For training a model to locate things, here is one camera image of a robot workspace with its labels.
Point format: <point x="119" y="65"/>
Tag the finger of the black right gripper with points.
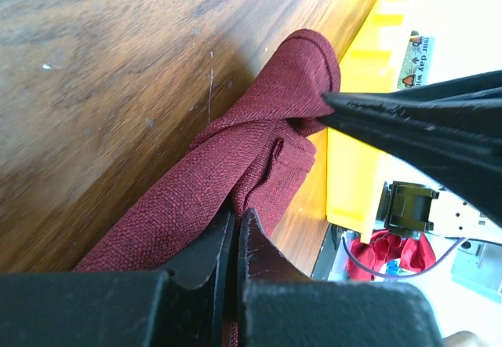
<point x="461" y="152"/>
<point x="472" y="95"/>

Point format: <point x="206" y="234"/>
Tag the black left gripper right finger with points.
<point x="280" y="306"/>

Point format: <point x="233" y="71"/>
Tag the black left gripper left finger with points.
<point x="185" y="302"/>

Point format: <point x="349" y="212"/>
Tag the dark red cloth napkin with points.
<point x="257" y="154"/>

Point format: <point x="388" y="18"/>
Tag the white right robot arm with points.
<point x="412" y="209"/>

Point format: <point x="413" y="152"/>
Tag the yellow plastic tray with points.
<point x="355" y="169"/>

